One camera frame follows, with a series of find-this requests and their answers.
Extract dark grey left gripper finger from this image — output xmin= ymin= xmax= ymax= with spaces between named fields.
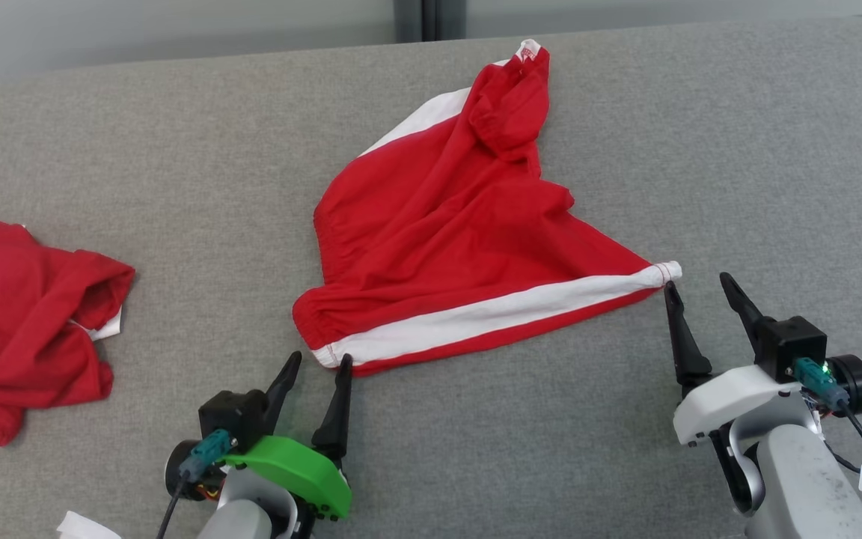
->
xmin=311 ymin=353 xmax=354 ymax=460
xmin=262 ymin=351 xmax=303 ymax=436

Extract grey partition post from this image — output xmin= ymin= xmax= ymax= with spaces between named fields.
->
xmin=435 ymin=0 xmax=468 ymax=40
xmin=394 ymin=0 xmax=424 ymax=43

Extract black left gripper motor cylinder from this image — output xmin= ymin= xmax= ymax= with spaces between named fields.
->
xmin=165 ymin=439 xmax=209 ymax=502

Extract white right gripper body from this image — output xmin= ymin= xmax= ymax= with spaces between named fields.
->
xmin=672 ymin=364 xmax=807 ymax=448

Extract red Bulls basketball jersey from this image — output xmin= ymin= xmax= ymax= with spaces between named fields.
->
xmin=0 ymin=219 xmax=137 ymax=448

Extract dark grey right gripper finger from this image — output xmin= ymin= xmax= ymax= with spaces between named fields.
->
xmin=662 ymin=280 xmax=713 ymax=389
xmin=718 ymin=271 xmax=765 ymax=353

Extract teal cable connector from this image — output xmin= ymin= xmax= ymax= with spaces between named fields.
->
xmin=793 ymin=357 xmax=849 ymax=409
xmin=178 ymin=428 xmax=234 ymax=481

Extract teal right cable connector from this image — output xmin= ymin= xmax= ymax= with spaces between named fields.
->
xmin=793 ymin=357 xmax=849 ymax=409

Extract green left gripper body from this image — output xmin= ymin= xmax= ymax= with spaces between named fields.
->
xmin=221 ymin=435 xmax=352 ymax=521

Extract teal left cable connector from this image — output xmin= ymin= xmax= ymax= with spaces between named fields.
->
xmin=178 ymin=428 xmax=234 ymax=481

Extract red shorts with white stripes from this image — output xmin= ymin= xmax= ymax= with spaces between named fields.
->
xmin=292 ymin=38 xmax=683 ymax=377

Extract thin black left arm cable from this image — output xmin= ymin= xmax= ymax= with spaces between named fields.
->
xmin=155 ymin=475 xmax=186 ymax=539

